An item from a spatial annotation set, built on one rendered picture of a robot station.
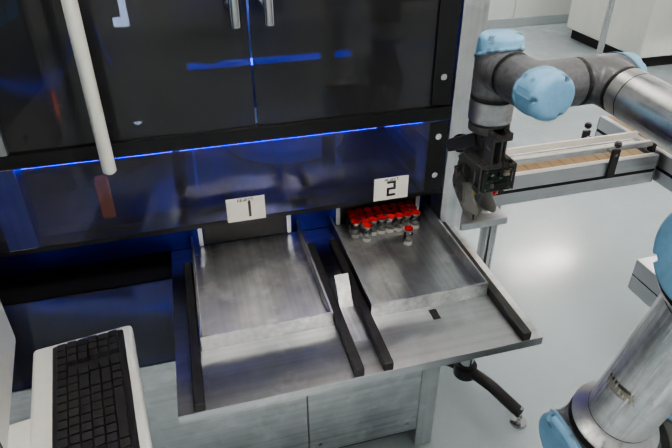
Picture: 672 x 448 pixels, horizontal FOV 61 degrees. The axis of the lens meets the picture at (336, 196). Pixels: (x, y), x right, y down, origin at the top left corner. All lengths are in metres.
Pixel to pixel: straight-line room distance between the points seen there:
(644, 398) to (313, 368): 0.56
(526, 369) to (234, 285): 1.41
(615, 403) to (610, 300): 1.99
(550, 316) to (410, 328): 1.51
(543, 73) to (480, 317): 0.55
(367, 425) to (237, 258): 0.79
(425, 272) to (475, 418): 0.97
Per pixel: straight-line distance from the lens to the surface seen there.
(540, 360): 2.44
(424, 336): 1.17
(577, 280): 2.87
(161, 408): 1.66
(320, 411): 1.79
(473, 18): 1.26
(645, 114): 0.89
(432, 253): 1.37
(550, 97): 0.88
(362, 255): 1.35
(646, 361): 0.77
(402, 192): 1.36
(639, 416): 0.84
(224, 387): 1.09
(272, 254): 1.36
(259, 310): 1.21
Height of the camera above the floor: 1.70
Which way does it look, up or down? 31 degrees down
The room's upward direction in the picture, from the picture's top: straight up
